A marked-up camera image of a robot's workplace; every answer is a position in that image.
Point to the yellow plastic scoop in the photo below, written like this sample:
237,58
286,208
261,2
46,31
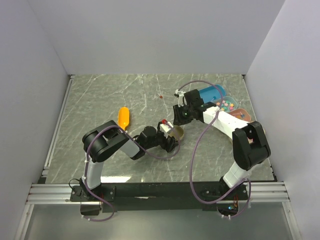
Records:
123,117

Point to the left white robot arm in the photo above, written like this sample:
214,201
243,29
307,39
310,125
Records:
104,141

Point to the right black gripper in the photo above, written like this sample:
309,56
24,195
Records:
177,118

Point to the black base beam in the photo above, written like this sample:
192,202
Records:
143,196

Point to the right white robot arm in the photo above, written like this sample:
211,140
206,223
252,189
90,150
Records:
249,143

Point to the light blue star candy tray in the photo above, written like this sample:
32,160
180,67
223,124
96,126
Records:
228,104

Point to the pink lollipop tray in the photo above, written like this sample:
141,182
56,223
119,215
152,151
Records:
241,114

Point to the beige round jar lid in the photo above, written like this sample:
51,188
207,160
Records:
177,132

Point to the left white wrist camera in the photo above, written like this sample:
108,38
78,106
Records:
166,127

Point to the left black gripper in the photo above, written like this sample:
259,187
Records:
168,147

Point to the beige gummy candy tray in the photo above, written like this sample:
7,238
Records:
230,139

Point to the blue lollipop tray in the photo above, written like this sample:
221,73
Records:
210,94

